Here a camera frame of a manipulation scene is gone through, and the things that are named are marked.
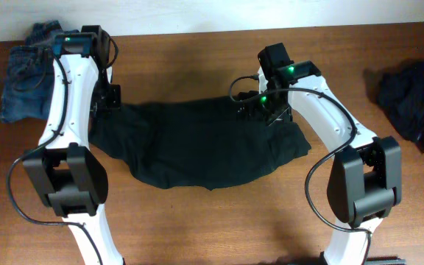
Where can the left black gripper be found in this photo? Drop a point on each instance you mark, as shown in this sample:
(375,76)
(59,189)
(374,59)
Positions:
(114,104)

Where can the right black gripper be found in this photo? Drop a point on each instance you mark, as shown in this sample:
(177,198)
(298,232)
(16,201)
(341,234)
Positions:
(283,114)

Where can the black jeans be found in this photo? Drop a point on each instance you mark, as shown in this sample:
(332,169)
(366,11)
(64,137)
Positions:
(198,143)

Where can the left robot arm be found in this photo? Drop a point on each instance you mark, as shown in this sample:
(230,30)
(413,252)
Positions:
(65,174)

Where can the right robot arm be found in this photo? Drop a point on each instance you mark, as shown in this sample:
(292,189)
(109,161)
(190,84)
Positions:
(365,180)

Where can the folded blue denim jeans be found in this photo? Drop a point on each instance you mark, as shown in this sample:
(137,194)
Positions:
(29,83)

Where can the dark navy crumpled garment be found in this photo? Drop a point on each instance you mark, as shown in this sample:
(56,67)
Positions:
(401,96)

